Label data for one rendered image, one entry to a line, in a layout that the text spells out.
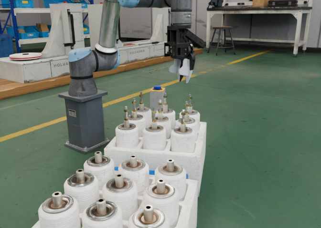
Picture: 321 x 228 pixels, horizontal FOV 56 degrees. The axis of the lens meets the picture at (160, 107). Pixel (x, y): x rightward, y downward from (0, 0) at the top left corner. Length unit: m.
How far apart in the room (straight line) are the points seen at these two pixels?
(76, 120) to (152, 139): 0.55
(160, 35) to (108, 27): 3.25
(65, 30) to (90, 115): 1.98
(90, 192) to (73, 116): 0.80
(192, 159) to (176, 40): 0.45
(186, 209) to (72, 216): 0.31
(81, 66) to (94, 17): 2.36
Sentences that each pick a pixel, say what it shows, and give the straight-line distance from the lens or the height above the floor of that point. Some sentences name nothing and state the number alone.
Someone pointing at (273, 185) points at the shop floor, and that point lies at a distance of 1.41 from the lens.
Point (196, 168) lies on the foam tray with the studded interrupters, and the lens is 1.21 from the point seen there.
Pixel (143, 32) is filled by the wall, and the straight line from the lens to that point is 7.60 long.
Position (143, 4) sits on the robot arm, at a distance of 1.13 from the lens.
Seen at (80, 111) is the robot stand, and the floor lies 0.23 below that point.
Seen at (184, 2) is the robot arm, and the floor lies 0.74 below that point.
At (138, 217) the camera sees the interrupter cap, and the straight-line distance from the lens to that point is 0.75.
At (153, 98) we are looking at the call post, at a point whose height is 0.27.
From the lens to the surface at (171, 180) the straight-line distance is 0.91.
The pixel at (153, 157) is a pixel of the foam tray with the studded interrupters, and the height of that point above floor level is 0.16.
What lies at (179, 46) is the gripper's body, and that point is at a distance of 1.09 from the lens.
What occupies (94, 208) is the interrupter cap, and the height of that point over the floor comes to 0.25.
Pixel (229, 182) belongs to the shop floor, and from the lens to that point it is 1.39.
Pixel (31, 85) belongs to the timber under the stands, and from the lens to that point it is 3.06.
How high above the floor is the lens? 0.71
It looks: 18 degrees down
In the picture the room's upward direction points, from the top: 1 degrees counter-clockwise
